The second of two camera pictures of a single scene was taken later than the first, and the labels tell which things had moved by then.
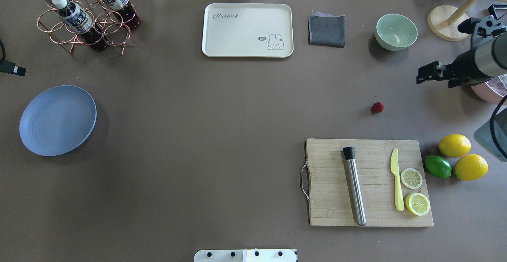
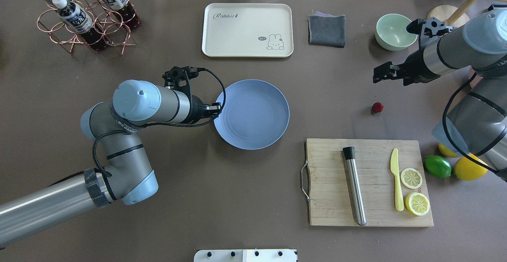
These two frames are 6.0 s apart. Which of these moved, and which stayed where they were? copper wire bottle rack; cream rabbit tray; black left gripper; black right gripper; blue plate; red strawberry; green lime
Moved: black left gripper; blue plate; black right gripper
Stayed: cream rabbit tray; red strawberry; copper wire bottle rack; green lime
